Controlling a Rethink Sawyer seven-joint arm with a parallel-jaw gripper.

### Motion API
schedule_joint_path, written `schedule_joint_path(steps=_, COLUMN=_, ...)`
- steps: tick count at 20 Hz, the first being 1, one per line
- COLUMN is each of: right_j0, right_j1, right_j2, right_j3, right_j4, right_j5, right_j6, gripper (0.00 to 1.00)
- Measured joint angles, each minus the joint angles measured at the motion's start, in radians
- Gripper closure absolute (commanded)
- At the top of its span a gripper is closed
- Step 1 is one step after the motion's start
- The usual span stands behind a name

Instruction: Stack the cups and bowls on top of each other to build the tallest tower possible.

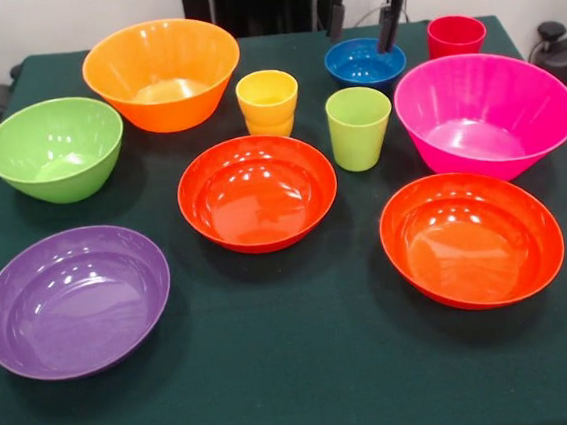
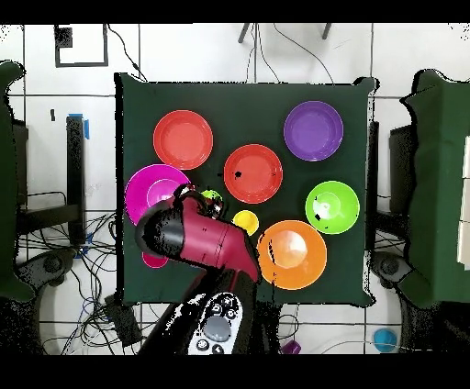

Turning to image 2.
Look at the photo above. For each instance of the blue tape strip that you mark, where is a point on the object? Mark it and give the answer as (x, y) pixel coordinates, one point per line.
(86, 129)

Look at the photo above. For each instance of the blue round object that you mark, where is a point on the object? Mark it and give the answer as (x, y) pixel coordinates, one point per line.
(384, 339)

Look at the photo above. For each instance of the purple plastic bowl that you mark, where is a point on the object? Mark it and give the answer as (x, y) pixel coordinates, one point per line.
(313, 131)

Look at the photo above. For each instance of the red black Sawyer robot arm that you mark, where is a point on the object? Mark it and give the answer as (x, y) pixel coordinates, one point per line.
(205, 235)

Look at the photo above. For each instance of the pink plastic bowl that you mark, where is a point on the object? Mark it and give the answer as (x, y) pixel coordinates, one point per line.
(143, 191)

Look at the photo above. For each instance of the red plastic bowl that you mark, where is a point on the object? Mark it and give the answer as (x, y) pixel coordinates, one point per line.
(183, 139)
(253, 187)

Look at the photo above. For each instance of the red plastic cup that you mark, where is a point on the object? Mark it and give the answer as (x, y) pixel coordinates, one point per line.
(154, 261)

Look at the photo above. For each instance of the black square floor frame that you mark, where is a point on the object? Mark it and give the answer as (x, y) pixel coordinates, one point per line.
(80, 65)

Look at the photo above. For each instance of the purple small object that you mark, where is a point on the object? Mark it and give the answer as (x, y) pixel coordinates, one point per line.
(292, 346)

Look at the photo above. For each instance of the yellow plastic cup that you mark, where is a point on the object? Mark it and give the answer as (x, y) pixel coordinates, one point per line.
(246, 220)

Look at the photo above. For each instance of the green plastic bowl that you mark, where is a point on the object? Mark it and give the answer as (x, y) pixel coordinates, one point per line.
(337, 216)

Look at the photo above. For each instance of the grey tripod leg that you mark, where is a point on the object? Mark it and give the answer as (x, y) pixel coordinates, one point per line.
(326, 31)
(243, 33)

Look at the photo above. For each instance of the green cloth side table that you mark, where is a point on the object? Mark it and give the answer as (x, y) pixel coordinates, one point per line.
(440, 183)
(7, 183)

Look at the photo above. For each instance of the orange plastic bowl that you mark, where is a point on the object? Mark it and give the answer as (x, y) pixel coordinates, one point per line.
(297, 264)

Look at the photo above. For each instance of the black power strip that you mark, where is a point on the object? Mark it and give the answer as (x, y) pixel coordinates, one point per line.
(123, 323)

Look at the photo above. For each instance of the dark green tablecloth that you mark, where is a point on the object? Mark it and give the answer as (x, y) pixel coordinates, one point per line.
(238, 110)

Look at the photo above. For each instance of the green plastic cup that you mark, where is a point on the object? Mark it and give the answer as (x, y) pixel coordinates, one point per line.
(211, 193)

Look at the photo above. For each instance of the black metal stand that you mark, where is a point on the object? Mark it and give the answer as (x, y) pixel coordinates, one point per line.
(75, 165)
(400, 165)

